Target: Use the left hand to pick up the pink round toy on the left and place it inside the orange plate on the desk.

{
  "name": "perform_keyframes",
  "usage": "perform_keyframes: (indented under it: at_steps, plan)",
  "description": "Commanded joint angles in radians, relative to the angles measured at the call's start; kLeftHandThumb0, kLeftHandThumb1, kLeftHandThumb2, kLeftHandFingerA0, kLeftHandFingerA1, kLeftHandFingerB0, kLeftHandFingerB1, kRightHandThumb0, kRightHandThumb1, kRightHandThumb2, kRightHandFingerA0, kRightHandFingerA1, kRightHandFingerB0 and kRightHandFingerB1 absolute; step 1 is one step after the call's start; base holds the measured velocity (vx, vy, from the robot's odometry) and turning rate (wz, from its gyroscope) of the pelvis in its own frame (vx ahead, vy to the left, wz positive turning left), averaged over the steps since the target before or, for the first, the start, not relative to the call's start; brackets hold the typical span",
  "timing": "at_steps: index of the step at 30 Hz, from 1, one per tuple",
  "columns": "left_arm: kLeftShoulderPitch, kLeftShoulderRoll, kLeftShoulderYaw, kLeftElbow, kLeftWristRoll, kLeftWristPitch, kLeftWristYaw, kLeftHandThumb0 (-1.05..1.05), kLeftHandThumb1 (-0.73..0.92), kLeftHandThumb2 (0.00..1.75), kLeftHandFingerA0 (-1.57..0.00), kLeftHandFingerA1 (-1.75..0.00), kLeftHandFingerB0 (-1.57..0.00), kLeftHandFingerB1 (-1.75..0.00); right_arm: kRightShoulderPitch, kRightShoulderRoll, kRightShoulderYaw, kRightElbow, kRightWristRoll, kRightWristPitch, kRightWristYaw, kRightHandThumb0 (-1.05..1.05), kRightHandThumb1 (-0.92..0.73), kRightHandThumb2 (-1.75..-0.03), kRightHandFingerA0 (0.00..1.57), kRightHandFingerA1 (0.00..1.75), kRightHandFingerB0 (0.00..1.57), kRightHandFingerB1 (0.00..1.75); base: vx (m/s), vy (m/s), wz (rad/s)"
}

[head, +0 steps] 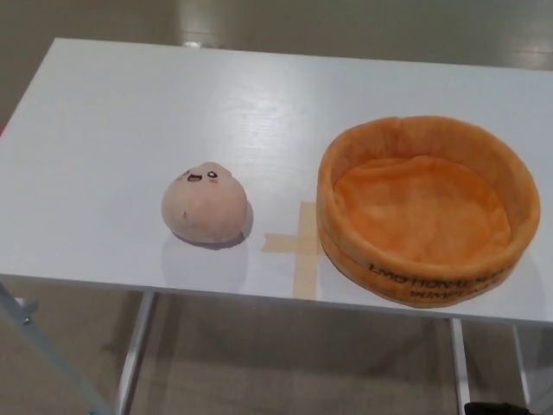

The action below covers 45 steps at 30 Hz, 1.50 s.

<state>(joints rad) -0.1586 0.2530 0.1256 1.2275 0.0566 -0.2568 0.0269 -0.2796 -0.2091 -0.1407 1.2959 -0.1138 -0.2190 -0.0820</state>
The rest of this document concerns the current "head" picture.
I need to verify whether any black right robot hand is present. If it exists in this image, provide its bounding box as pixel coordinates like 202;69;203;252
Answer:
464;400;498;415

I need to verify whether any pink round plush toy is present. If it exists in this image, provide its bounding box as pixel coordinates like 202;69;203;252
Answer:
162;158;248;248

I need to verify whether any orange plush round basket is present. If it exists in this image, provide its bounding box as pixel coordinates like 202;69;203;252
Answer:
315;115;542;309

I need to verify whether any white table leg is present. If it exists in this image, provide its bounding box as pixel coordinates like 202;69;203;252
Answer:
513;322;533;405
118;291;159;415
448;318;476;415

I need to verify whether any beige masking tape strip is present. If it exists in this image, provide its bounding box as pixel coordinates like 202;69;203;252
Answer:
264;232;321;255
293;201;322;299

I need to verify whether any grey metal frame bar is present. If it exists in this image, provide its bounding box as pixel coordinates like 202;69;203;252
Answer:
0;280;109;415

